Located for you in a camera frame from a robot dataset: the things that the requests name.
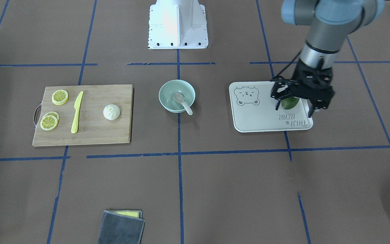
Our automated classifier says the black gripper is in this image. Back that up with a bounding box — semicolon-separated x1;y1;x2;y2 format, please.
270;60;335;118

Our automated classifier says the white plastic spoon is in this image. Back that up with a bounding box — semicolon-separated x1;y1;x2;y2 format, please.
172;92;193;115

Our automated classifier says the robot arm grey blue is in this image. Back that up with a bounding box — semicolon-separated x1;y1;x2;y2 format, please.
270;0;385;118

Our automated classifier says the green ceramic bowl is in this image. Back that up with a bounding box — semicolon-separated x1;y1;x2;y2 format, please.
158;79;196;115

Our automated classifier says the white bear tray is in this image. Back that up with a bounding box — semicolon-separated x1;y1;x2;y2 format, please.
229;81;313;133

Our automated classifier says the yellow sponge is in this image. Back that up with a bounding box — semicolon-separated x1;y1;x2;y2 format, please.
109;210;143;218

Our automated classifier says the bamboo cutting board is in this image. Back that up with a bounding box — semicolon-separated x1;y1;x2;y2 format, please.
32;84;134;147

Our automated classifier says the grey folded cloth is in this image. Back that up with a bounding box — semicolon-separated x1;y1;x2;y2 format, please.
97;210;145;244

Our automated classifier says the yellow plastic knife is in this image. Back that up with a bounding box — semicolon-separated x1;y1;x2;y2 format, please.
71;91;84;134

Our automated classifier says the lemon slice upper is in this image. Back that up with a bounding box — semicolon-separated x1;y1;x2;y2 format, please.
51;89;69;105

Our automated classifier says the lemon slice lower bottom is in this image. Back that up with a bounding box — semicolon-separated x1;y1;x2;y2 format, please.
43;111;60;120

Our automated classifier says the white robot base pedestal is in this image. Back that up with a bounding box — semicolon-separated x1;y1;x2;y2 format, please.
148;0;209;50

